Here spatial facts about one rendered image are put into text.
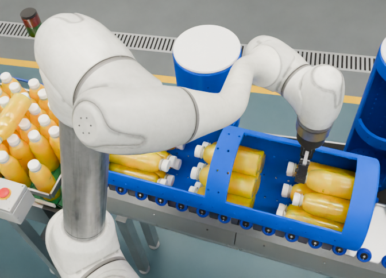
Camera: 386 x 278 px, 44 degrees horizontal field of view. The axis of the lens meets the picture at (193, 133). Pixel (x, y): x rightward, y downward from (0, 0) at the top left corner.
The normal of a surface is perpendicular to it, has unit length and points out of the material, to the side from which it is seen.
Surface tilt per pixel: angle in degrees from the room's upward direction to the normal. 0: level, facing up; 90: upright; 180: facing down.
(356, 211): 40
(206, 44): 0
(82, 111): 60
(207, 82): 90
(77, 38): 3
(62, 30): 11
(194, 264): 0
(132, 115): 46
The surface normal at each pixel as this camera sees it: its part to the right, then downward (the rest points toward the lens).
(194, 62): -0.07, -0.58
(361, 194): -0.16, -0.30
